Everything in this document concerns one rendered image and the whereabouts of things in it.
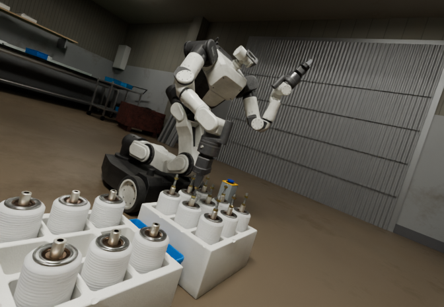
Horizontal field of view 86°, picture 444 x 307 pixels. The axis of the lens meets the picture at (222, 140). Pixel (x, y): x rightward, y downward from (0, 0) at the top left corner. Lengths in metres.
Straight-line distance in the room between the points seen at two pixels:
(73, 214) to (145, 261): 0.25
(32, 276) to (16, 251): 0.21
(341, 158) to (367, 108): 0.79
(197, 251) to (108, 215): 0.32
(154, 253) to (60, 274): 0.22
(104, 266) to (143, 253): 0.11
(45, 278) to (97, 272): 0.11
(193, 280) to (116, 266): 0.39
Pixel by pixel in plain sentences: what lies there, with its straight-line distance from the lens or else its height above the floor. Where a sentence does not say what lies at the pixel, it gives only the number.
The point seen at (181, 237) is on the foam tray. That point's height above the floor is 0.16.
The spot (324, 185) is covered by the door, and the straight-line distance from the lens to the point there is 3.97.
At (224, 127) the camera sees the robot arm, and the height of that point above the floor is 0.60.
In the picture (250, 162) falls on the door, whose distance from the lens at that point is 4.39.
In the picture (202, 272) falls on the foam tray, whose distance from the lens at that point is 0.94.
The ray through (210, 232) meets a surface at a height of 0.22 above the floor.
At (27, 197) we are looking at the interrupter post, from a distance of 0.79.
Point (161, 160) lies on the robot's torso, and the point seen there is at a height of 0.28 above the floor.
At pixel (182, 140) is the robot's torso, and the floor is 0.45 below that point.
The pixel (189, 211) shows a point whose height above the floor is 0.24.
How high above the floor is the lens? 0.58
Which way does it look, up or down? 2 degrees down
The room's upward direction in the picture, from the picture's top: 18 degrees clockwise
